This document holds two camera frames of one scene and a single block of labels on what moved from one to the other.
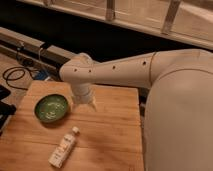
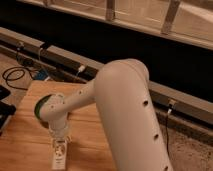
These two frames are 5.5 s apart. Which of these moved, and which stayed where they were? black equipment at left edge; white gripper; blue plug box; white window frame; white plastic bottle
Moved: white plastic bottle; white gripper
Stayed: blue plug box; black equipment at left edge; white window frame
